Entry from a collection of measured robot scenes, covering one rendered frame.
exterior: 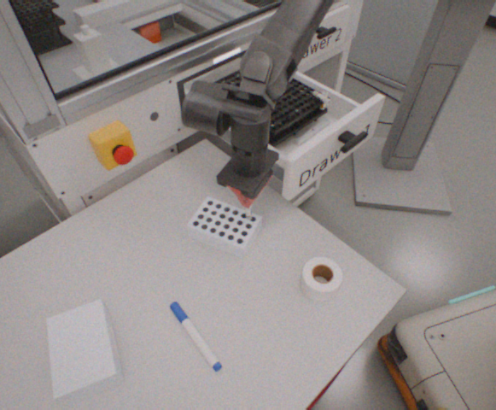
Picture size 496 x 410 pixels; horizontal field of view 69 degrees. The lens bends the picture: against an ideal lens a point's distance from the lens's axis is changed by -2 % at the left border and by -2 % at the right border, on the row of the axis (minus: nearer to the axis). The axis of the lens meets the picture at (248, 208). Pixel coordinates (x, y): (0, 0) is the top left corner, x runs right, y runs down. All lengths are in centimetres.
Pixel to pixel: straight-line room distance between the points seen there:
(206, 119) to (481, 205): 175
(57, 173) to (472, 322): 121
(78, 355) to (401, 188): 165
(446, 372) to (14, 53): 125
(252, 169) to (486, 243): 153
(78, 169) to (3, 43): 27
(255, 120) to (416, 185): 155
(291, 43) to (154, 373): 53
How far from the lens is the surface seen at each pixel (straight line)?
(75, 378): 62
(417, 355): 125
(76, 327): 65
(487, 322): 138
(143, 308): 69
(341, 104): 88
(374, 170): 199
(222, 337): 64
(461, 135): 249
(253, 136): 52
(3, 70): 69
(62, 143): 77
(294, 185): 70
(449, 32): 165
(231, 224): 71
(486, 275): 185
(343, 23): 123
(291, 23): 54
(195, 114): 54
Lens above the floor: 136
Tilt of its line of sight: 51 degrees down
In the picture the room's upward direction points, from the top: straight up
